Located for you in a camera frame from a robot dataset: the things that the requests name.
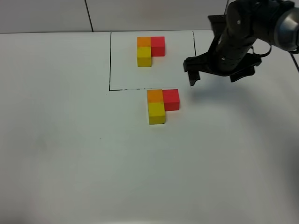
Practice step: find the yellow template block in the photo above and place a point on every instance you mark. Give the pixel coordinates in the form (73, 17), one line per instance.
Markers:
(144, 58)

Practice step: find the red template block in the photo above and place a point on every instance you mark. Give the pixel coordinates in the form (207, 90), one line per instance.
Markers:
(158, 46)

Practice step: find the orange template block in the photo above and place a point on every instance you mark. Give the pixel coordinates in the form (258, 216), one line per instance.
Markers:
(143, 42)

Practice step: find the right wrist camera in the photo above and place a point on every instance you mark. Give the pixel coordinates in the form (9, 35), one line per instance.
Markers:
(218, 24)

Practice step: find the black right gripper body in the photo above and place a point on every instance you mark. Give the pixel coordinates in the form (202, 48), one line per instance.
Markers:
(226, 56)

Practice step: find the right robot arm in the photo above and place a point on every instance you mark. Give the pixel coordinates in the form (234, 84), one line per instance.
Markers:
(275, 22)

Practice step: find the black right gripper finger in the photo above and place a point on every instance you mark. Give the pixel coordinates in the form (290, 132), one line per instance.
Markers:
(193, 76)
(243, 73)

